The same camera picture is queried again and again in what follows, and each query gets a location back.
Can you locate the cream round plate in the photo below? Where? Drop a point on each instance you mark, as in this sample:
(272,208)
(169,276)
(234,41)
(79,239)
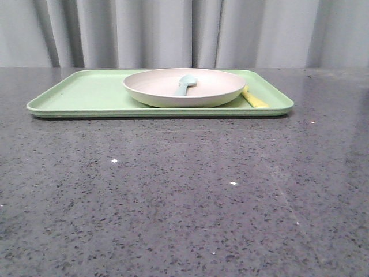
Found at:
(157,87)

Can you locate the yellow plastic fork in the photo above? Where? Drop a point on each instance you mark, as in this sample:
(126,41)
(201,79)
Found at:
(253,100)

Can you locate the light blue plastic spoon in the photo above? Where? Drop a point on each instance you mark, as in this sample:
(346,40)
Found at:
(185,82)

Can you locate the grey curtain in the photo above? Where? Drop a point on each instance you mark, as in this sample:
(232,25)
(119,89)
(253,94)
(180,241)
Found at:
(180,34)

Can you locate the light green plastic tray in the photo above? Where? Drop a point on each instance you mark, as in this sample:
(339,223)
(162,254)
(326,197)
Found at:
(101,93)

